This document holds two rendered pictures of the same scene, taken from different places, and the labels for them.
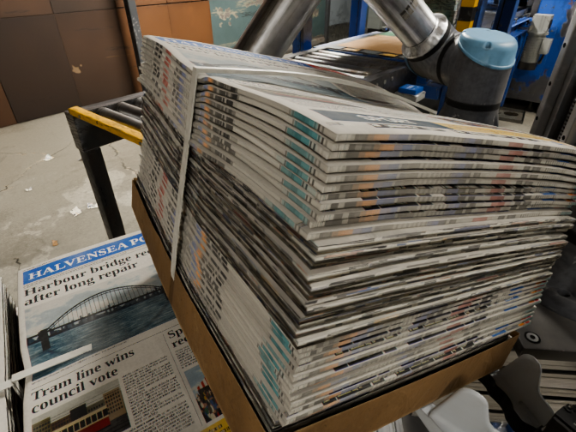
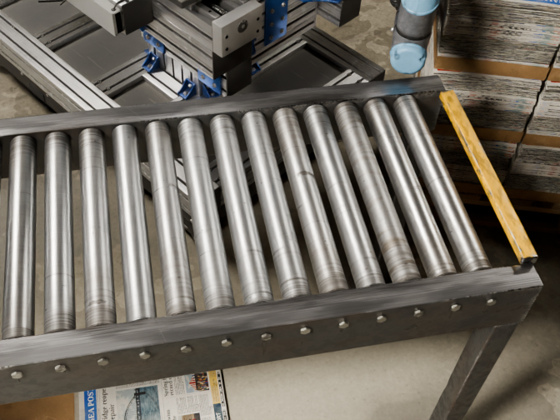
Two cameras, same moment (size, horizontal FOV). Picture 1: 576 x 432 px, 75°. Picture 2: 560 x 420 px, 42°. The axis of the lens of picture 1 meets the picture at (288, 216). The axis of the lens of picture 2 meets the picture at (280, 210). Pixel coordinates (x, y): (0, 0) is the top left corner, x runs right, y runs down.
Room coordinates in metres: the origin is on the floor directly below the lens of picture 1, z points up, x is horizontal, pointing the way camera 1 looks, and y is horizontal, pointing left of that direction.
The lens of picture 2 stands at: (1.95, 0.73, 1.82)
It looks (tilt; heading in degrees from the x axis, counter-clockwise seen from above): 51 degrees down; 217
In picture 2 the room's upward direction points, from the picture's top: 4 degrees clockwise
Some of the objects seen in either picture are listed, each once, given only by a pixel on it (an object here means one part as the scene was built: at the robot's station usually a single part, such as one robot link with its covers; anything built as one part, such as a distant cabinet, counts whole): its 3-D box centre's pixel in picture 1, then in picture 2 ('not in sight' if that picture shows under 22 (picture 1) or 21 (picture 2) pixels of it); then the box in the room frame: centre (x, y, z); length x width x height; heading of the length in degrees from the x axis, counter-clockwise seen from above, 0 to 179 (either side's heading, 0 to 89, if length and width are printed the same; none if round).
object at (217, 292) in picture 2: not in sight; (203, 210); (1.36, 0.12, 0.77); 0.47 x 0.05 x 0.05; 51
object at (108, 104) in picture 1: (232, 85); (148, 352); (1.62, 0.23, 0.74); 1.34 x 0.05 x 0.12; 141
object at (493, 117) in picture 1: (467, 118); not in sight; (0.86, -0.42, 0.87); 0.15 x 0.15 x 0.10
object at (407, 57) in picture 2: not in sight; (409, 46); (0.78, 0.17, 0.85); 0.11 x 0.08 x 0.09; 30
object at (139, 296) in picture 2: not in sight; (132, 219); (1.46, 0.03, 0.77); 0.47 x 0.05 x 0.05; 51
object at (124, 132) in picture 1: (111, 127); (484, 168); (0.95, 0.46, 0.81); 0.43 x 0.03 x 0.02; 51
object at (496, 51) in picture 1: (479, 65); not in sight; (0.87, -0.42, 0.98); 0.13 x 0.12 x 0.14; 20
